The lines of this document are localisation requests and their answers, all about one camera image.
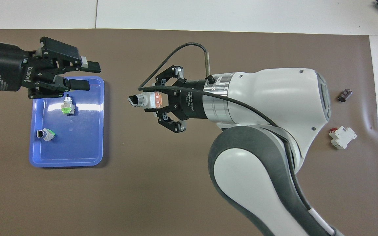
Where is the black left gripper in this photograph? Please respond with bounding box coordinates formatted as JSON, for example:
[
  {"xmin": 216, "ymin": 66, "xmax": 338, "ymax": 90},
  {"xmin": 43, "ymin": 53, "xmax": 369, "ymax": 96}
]
[{"xmin": 0, "ymin": 37, "xmax": 101, "ymax": 99}]

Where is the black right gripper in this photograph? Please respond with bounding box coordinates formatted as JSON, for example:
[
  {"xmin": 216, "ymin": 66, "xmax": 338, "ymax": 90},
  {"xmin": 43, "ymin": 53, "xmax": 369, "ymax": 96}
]
[{"xmin": 145, "ymin": 66, "xmax": 209, "ymax": 134}]

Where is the orange white selector switch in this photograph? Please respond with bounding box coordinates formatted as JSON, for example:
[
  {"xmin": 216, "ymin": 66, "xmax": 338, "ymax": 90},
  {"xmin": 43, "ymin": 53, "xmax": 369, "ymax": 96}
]
[{"xmin": 128, "ymin": 92, "xmax": 163, "ymax": 110}]

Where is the blue plastic tray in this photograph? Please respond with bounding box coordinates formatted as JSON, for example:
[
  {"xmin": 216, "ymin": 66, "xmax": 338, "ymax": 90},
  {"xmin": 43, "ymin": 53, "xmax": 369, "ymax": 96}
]
[{"xmin": 29, "ymin": 76, "xmax": 105, "ymax": 168}]

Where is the brown table mat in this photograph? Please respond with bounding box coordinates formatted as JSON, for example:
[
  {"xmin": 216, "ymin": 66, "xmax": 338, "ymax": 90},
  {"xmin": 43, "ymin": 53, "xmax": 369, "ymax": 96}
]
[{"xmin": 0, "ymin": 29, "xmax": 378, "ymax": 236}]

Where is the small black terminal block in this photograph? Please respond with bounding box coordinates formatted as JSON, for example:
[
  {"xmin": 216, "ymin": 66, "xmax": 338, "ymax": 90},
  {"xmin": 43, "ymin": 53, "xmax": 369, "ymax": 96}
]
[{"xmin": 338, "ymin": 88, "xmax": 353, "ymax": 102}]

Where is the white red circuit breaker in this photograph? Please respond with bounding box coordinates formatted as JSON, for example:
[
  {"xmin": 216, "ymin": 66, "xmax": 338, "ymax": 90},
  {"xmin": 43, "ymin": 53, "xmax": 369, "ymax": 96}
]
[{"xmin": 329, "ymin": 126, "xmax": 357, "ymax": 150}]

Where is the green white selector switch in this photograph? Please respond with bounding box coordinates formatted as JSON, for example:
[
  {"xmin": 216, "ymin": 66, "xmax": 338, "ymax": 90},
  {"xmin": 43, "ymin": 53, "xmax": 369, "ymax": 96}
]
[
  {"xmin": 61, "ymin": 94, "xmax": 75, "ymax": 116},
  {"xmin": 36, "ymin": 128, "xmax": 56, "ymax": 141}
]

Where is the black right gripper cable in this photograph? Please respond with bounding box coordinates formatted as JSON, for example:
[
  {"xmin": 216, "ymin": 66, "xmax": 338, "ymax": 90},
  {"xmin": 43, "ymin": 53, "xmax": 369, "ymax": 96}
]
[{"xmin": 138, "ymin": 43, "xmax": 289, "ymax": 141}]

